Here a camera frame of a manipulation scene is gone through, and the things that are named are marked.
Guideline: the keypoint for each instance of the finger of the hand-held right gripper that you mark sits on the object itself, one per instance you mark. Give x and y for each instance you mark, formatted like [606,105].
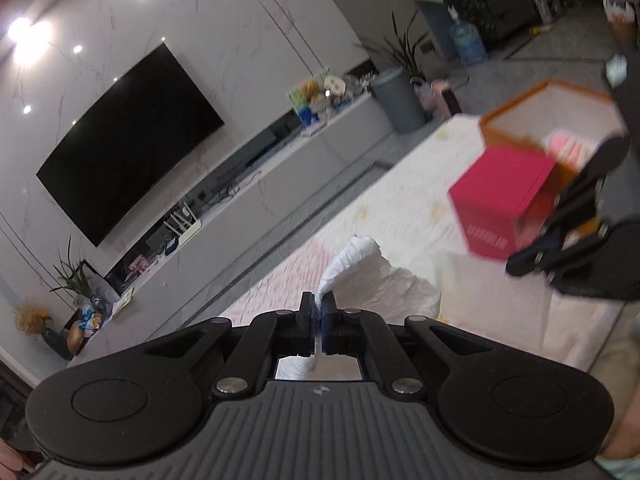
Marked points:
[580,195]

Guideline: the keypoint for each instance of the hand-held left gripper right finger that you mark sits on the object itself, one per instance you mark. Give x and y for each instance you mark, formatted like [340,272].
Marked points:
[328,315]

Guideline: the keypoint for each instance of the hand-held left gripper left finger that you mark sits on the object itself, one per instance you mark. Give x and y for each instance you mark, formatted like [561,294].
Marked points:
[307,315]

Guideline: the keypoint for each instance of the orange cardboard box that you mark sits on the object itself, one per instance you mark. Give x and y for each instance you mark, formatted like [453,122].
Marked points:
[515,120]

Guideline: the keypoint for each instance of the red box with clear side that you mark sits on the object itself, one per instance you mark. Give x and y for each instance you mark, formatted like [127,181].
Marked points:
[500,195]

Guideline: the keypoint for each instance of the marble television cabinet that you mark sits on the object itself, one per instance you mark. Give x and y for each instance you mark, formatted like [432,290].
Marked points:
[280,195]

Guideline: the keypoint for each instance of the white router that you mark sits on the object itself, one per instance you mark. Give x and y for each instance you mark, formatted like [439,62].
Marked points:
[182,225]

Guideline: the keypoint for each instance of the pink heater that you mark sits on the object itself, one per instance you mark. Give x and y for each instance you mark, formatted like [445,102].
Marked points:
[447,97]

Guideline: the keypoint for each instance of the pink white woven basket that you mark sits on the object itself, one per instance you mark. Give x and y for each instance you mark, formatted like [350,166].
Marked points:
[424,95]

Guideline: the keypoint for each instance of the blue water bottle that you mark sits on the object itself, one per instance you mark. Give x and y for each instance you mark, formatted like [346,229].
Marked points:
[468,42]

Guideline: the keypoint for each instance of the dark cabinet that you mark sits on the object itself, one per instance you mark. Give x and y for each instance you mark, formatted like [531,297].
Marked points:
[505,5]

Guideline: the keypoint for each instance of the grey trash can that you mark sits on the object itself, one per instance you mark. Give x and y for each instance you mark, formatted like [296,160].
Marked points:
[397,100]

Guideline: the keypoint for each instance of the blue snack bag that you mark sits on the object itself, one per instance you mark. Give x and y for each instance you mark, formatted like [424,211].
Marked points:
[92,320]

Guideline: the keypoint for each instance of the teddy bear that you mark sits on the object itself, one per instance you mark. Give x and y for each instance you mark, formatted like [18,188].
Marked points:
[310,91]

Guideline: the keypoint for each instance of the potted long-leaf plant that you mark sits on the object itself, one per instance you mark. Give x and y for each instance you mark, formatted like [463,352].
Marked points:
[400,47]

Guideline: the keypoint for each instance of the straw hat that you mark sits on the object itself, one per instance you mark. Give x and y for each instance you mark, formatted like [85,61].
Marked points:
[75,335]

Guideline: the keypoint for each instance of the green plant in glass vase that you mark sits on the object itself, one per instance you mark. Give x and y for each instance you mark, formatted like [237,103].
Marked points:
[75,277]

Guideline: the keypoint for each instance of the dark vase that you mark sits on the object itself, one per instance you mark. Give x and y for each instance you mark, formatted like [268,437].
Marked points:
[57,344]

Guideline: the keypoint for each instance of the yellow dried flowers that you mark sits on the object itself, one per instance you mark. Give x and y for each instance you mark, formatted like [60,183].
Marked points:
[31,316]

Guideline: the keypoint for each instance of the wall television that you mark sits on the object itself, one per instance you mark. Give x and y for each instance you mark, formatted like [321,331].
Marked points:
[130,145]

